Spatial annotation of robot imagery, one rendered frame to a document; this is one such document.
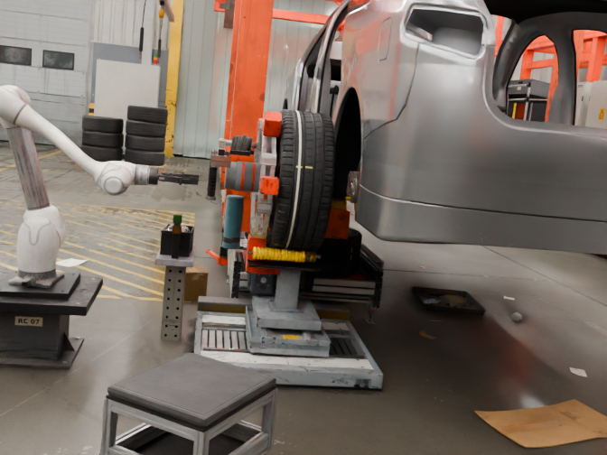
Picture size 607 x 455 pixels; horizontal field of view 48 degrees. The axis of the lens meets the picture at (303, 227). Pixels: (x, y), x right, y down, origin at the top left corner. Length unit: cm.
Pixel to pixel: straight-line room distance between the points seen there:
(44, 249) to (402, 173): 157
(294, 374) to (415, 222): 99
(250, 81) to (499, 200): 171
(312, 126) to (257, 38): 74
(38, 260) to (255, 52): 148
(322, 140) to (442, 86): 88
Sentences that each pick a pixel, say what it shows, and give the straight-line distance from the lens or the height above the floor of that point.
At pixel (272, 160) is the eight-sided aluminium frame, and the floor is 96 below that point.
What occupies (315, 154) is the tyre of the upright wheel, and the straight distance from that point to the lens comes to 297.
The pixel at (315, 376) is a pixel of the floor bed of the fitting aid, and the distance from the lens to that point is 302.
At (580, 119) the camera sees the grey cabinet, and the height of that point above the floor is 147.
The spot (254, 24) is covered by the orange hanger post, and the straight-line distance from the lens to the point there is 364.
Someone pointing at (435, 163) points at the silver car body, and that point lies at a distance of 229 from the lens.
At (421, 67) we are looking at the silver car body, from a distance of 233.
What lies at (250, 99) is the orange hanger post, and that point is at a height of 122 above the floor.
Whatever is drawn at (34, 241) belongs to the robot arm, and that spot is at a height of 52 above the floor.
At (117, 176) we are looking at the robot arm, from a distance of 287.
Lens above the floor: 114
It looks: 9 degrees down
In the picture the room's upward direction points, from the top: 6 degrees clockwise
